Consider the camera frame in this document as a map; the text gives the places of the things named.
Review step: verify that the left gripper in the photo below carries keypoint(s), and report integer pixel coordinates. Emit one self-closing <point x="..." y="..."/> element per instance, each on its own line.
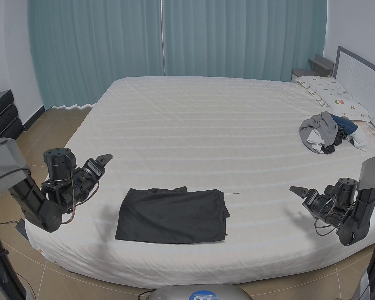
<point x="93" y="169"/>

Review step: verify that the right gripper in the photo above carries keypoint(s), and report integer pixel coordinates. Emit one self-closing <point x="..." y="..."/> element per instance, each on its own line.
<point x="314" y="203"/>

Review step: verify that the black T-shirt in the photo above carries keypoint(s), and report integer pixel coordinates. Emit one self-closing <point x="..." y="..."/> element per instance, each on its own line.
<point x="175" y="214"/>

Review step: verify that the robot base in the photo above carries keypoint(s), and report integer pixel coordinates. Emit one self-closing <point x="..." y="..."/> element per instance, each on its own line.
<point x="197" y="292"/>

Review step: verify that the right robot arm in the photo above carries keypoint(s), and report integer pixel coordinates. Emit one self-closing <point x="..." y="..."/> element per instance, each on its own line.
<point x="362" y="198"/>

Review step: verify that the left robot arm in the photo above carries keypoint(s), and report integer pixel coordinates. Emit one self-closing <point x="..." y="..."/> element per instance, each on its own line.
<point x="28" y="180"/>

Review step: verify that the pile of clothes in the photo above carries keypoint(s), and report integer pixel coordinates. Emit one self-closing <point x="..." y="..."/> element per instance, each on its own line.
<point x="328" y="130"/>

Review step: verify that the bed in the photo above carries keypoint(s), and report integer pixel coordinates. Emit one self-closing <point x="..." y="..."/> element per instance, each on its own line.
<point x="206" y="136"/>

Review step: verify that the white printed pillow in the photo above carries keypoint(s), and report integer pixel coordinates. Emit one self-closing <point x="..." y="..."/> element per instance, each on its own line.
<point x="334" y="97"/>

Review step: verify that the black chest of drawers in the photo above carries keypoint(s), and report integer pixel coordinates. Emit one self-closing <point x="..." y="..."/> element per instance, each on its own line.
<point x="3" y="114"/>

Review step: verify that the blue-green curtain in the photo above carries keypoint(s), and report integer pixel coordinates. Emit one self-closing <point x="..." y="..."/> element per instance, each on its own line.
<point x="93" y="42"/>
<point x="243" y="27"/>

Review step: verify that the grey bedside table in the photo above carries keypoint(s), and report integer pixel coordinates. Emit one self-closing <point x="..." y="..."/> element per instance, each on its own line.
<point x="315" y="67"/>

